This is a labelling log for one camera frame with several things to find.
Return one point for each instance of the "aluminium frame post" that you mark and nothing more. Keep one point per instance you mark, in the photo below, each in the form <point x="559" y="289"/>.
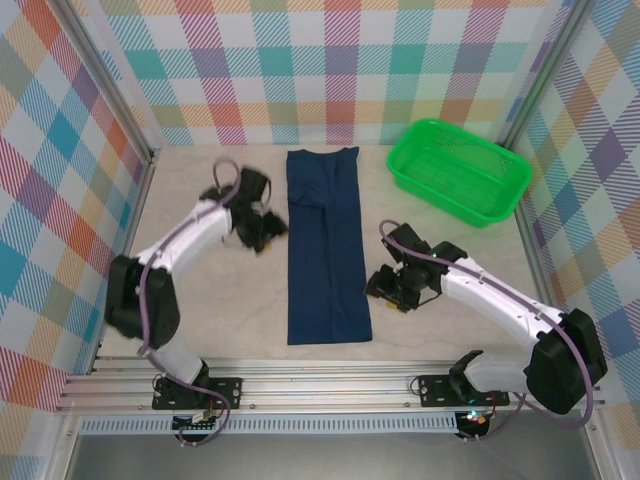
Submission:
<point x="545" y="75"/>
<point x="107" y="85"/>

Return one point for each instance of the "small black circuit board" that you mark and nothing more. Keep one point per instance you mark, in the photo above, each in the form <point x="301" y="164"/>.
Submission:
<point x="192" y="425"/>

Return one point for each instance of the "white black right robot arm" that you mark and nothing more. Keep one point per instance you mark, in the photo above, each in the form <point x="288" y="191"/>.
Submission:
<point x="500" y="300"/>

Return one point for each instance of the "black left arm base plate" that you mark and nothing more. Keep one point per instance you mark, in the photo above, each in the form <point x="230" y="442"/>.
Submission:
<point x="225" y="390"/>

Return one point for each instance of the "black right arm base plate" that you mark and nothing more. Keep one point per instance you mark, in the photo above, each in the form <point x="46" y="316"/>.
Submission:
<point x="435" y="390"/>

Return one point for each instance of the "circuit board with green light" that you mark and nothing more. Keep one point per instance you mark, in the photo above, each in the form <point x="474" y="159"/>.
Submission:
<point x="474" y="419"/>

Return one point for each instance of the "aluminium mounting rail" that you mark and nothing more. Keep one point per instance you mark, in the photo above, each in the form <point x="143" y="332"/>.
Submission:
<point x="325" y="390"/>

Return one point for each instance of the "dark blue t-shirt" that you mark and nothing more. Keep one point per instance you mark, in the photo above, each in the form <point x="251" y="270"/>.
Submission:
<point x="327" y="250"/>

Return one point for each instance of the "green plastic basket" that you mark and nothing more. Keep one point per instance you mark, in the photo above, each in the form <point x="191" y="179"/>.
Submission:
<point x="460" y="170"/>

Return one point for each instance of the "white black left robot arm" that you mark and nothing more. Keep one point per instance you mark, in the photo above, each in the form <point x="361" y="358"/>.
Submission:
<point x="175" y="245"/>

